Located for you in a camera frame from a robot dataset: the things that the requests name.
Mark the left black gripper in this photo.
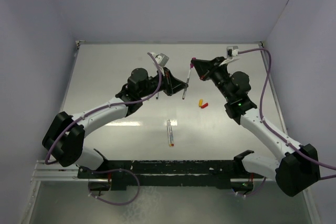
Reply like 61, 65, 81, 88
139, 67, 187, 98

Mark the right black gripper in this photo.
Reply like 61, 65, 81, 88
192, 57, 233, 101

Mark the purple marker pen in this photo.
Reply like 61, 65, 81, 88
182, 68, 192, 100

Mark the yellow marker pen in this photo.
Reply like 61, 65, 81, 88
166, 120, 172, 147

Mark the red marker pen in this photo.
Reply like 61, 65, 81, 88
171, 126, 174, 147

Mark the purple pen cap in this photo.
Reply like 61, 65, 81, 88
190, 57, 196, 69

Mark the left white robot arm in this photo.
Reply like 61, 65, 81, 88
42, 68, 188, 178

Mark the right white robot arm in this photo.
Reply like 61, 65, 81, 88
191, 57, 321, 197

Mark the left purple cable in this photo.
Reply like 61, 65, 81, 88
44, 52, 163, 205

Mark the purple cable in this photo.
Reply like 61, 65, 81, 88
44, 52, 163, 205
237, 48, 336, 200

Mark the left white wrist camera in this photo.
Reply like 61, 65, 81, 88
153, 53, 169, 68

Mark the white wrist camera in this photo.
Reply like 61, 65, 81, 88
153, 53, 169, 68
220, 46, 239, 66

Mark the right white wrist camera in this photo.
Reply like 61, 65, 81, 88
220, 46, 239, 66

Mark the aluminium rail right side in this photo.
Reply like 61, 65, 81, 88
260, 50, 288, 137

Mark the aluminium rail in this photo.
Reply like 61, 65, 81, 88
31, 161, 78, 182
260, 50, 288, 137

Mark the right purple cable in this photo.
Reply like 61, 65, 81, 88
237, 48, 336, 200

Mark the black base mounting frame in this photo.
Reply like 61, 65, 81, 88
78, 160, 251, 190

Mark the aluminium rail front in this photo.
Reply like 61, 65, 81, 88
31, 161, 78, 182

